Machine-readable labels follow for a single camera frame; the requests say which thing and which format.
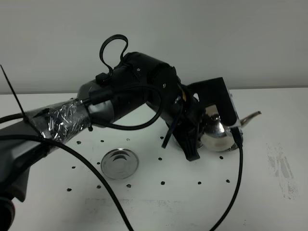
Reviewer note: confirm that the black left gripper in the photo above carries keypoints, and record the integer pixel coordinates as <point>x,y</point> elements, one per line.
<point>182,114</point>

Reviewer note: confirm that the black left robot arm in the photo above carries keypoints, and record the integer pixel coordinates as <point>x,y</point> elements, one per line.
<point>131,96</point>

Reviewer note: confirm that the left stainless steel saucer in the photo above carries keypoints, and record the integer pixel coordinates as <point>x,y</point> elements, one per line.
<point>176,143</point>

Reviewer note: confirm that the teapot stainless steel saucer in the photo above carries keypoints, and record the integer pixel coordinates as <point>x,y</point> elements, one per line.
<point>119,164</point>

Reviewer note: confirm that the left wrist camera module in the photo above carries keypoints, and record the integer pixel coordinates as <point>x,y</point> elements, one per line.
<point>214,92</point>

